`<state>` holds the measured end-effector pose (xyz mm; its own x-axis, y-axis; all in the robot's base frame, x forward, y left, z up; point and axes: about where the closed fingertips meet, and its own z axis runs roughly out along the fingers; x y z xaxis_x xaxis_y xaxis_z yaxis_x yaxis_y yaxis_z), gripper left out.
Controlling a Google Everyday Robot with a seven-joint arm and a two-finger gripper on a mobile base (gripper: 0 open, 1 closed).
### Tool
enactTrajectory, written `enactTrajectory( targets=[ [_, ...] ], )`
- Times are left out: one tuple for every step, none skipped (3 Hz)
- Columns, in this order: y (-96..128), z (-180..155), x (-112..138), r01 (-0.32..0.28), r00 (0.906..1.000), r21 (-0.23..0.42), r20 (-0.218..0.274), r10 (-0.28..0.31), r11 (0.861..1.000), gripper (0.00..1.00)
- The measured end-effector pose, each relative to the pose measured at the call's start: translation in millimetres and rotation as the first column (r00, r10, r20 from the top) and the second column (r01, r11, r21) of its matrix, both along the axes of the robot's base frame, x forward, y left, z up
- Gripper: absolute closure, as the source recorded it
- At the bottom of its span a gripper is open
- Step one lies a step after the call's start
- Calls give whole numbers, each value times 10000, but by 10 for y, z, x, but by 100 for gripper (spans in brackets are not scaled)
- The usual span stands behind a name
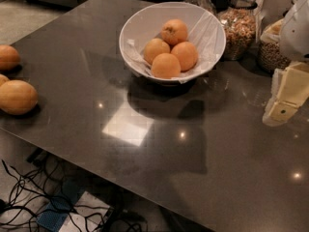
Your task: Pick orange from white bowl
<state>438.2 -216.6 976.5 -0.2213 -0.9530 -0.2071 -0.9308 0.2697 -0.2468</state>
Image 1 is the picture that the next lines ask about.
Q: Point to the white paper bowl liner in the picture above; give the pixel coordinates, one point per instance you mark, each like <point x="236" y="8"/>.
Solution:
<point x="206" y="33"/>

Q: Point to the white bowl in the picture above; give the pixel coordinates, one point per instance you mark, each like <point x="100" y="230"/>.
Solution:
<point x="145" y="23"/>

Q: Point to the large orange on table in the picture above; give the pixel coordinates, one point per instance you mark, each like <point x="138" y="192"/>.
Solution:
<point x="17" y="97"/>

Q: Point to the glass jar of grains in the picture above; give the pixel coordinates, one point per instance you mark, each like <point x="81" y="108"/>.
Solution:
<point x="272" y="53"/>

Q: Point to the white paper on floor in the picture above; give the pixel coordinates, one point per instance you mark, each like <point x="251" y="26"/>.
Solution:
<point x="90" y="215"/>

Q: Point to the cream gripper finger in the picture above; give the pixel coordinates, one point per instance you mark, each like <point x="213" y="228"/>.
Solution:
<point x="289" y="92"/>

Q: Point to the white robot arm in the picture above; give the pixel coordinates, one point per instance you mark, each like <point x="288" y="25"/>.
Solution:
<point x="290" y="87"/>

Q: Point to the glass jar of nuts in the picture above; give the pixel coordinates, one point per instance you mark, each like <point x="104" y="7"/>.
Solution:
<point x="239" y="24"/>

